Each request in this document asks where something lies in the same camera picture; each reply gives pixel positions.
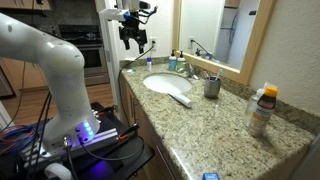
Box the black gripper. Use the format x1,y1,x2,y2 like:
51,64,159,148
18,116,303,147
118,23,149,55

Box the white toothpaste tube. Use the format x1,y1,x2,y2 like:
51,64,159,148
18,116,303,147
168,92,194,109

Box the small white bottle blue cap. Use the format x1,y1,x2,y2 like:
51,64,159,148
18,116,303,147
146,56,153,73

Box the blue soap pump bottle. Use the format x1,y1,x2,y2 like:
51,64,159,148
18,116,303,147
168,49,178,72

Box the black and steel oven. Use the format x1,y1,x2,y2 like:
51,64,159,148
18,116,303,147
57,23,111,87

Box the white oval sink basin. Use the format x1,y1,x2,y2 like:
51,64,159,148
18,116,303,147
142,72,194,95

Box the green soap pump bottle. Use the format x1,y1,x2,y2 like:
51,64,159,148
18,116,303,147
176,50,187,72

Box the chrome faucet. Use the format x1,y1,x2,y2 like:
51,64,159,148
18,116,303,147
177,62,201,81

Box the black clamp with orange tip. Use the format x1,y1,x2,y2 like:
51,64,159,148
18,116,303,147
117,122,141,141
92,104,118,118

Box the wooden vanity cabinet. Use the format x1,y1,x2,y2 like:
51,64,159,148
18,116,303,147
118,74,178,180

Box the grey metal cup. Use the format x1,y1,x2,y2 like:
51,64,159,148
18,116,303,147
203,76,223,99

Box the white and blue toothbrush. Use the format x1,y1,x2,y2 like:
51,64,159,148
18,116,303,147
213,68,224,83

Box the black robot cart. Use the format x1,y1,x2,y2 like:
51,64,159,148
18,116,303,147
0,101,155,180

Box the wooden kitchen cabinet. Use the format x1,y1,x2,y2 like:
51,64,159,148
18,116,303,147
0,57,48,92

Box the wood framed mirror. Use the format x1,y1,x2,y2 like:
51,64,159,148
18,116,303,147
171,0,278,86

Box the sunscreen bottle with orange cap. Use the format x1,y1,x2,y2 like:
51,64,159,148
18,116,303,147
247,85,279,138

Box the white tape roll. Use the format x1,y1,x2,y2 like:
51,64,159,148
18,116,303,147
43,162,73,180

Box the small blue box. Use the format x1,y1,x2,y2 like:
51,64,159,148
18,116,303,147
202,171,221,180

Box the white wall outlet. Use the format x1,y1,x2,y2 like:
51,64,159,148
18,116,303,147
149,36,158,52

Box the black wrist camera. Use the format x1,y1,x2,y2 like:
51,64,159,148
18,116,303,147
138,0,152,11

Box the black power cable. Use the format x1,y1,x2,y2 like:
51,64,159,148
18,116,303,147
116,43,156,125

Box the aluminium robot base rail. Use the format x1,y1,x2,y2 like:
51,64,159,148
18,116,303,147
19,127,120,168

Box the black base cable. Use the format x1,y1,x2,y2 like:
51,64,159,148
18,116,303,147
77,134,146,162

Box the black hanging cables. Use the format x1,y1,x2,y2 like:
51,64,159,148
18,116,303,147
25,91,53,180

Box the coloured cable bundle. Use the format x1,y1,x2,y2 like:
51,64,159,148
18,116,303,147
0,124,38,157

